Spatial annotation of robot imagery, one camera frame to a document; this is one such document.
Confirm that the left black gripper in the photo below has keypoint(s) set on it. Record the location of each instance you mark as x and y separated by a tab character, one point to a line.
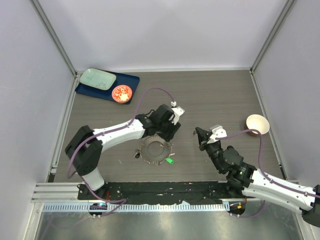
170	134

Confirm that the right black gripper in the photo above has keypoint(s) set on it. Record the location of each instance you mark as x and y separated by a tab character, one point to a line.
203	135

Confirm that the large metal keyring with rings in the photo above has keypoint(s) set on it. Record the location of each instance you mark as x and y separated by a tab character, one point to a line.
154	150

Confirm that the green key tag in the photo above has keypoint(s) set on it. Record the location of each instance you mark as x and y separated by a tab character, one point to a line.
170	161

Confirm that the silver key black head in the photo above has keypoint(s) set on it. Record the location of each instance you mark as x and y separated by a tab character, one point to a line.
137	154

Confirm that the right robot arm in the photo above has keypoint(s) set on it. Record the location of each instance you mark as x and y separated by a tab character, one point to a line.
251	181

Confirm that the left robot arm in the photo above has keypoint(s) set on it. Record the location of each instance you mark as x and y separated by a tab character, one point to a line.
155	129

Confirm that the red patterned small bowl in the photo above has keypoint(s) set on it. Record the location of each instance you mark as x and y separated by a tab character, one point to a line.
122	94

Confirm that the white brown bowl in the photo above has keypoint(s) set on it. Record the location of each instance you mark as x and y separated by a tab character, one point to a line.
257	122

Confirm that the dark blue tray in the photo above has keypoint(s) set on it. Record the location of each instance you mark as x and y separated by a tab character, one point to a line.
122	79

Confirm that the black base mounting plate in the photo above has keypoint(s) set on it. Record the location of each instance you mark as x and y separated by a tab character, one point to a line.
162	193

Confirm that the light green rectangular plate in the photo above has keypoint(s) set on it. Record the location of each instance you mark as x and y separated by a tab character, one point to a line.
97	79

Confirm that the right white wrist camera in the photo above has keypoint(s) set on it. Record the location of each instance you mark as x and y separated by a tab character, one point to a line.
217	132

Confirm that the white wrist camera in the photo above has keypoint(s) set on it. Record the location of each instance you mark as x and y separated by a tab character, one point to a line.
177	112
217	132

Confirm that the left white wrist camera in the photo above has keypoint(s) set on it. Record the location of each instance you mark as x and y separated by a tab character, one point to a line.
177	112

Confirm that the slotted cable duct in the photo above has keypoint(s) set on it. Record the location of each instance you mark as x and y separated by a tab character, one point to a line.
95	207

